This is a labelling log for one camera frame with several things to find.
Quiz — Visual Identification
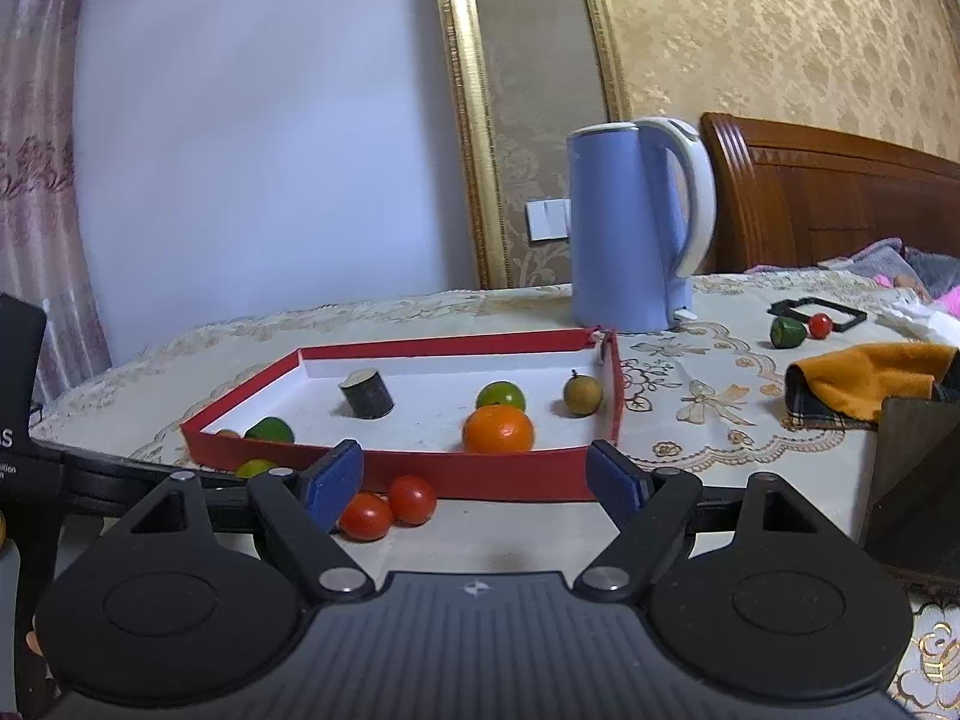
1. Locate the red cherry tomato front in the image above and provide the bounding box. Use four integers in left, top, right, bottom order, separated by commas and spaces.
338, 491, 395, 543

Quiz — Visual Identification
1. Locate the red cherry tomato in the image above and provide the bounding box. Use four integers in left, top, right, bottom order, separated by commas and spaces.
338, 491, 395, 543
387, 475, 438, 527

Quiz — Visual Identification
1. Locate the green tomato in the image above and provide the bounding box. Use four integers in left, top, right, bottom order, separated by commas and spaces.
235, 458, 275, 479
475, 380, 526, 411

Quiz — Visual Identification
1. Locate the green lime half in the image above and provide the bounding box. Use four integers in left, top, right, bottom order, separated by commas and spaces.
244, 416, 296, 444

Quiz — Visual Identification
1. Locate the dark sugarcane piece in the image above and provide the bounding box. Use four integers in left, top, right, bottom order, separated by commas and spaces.
338, 367, 394, 419

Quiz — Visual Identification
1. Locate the brown longan fruit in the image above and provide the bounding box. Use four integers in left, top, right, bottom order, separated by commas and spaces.
563, 371, 604, 418

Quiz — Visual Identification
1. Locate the orange mandarin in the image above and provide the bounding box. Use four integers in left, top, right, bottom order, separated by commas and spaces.
462, 405, 535, 454

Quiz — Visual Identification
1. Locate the red shallow cardboard box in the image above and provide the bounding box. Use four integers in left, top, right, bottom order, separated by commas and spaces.
181, 328, 625, 502

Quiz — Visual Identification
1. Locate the small green fruit far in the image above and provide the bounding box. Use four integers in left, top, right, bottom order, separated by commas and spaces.
770, 316, 807, 349

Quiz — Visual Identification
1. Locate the orange cloth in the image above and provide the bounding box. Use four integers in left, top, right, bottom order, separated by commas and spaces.
784, 343, 958, 429

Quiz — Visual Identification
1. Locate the small red fruit far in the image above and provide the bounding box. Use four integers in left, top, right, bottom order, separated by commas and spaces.
807, 312, 833, 340

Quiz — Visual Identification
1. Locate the dark brown box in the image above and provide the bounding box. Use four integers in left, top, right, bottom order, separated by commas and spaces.
861, 398, 958, 596

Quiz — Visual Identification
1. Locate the white tissue paper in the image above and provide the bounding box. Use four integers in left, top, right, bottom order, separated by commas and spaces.
877, 301, 960, 348

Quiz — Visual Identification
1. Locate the wooden bed headboard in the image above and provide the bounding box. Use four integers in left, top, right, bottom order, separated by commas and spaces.
700, 112, 960, 273

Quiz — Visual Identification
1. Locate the bedding pile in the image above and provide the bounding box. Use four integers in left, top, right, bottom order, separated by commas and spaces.
748, 238, 958, 317

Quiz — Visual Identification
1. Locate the pink patterned curtain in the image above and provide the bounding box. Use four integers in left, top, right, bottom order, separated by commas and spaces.
0, 0, 110, 403

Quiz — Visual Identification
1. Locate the black flat frame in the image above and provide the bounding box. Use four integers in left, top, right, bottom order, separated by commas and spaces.
766, 298, 867, 333

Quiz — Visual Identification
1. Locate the white wall switch panel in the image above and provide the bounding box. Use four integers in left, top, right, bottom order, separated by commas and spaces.
526, 199, 571, 244

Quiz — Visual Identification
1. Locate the gold picture frame moulding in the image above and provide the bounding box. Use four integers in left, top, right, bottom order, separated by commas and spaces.
436, 0, 630, 289

